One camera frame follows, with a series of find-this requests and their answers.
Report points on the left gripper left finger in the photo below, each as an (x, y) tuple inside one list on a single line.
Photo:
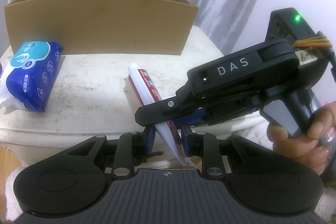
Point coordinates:
[(133, 149)]

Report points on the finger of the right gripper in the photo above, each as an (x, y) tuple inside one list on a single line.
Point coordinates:
[(164, 111), (190, 119)]

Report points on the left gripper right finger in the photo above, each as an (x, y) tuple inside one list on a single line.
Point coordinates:
[(205, 146)]

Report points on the red white toothpaste tube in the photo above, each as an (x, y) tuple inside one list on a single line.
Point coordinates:
[(147, 93)]

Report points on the blue wet wipes pack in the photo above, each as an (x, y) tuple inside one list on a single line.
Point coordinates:
[(27, 80)]

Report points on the person's right hand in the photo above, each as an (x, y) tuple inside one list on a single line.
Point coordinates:
[(305, 149)]

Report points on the white foam table block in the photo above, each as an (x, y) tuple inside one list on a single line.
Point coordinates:
[(92, 95)]

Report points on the brown cardboard box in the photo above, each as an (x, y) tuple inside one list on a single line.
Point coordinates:
[(102, 26)]

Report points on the white fluffy towel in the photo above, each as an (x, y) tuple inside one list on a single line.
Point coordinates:
[(13, 209)]

